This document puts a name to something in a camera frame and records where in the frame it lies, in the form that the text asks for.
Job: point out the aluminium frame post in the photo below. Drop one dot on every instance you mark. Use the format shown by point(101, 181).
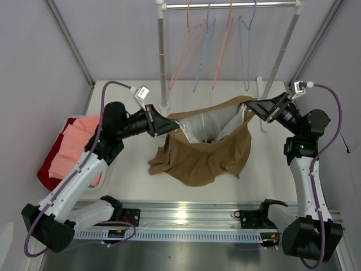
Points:
point(320, 35)
point(69, 41)

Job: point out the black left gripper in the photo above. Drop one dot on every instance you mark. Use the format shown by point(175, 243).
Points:
point(157, 124)

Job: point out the right aluminium frame post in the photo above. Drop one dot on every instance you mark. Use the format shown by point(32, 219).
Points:
point(320, 35)

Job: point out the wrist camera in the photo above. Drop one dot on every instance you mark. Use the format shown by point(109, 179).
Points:
point(139, 95)
point(298, 88)

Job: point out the left blue wire hanger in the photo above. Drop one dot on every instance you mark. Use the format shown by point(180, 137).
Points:
point(208, 38)

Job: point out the white clothes rack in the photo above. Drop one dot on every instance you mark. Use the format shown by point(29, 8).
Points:
point(243, 13)

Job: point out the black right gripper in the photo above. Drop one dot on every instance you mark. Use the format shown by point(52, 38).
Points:
point(277, 107)

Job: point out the pink wire hanger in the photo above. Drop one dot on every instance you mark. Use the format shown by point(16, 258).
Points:
point(187, 47)
point(229, 24)

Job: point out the pink folded garment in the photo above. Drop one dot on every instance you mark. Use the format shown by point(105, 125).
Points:
point(75, 137)

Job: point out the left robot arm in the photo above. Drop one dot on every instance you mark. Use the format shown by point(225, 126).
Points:
point(53, 221)

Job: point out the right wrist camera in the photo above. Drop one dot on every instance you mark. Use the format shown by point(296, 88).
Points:
point(298, 88)

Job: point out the right pink wire hanger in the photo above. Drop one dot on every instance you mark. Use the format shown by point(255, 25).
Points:
point(229, 24)

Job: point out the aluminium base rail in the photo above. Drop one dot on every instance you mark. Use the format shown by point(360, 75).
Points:
point(189, 216)

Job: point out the left aluminium frame post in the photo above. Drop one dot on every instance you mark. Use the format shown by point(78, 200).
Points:
point(69, 41)

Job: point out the tan brown skirt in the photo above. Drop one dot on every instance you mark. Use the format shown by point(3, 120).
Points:
point(209, 142)

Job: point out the left pink wire hanger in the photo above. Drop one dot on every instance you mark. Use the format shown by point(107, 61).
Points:
point(187, 47)

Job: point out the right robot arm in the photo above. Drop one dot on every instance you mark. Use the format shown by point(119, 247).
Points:
point(311, 235)

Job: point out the perforated cable tray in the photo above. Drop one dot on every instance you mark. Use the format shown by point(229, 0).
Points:
point(171, 236)

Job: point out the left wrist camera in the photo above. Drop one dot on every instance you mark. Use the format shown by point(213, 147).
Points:
point(139, 95)

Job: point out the red folded garment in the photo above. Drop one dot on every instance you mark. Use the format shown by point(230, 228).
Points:
point(43, 174)

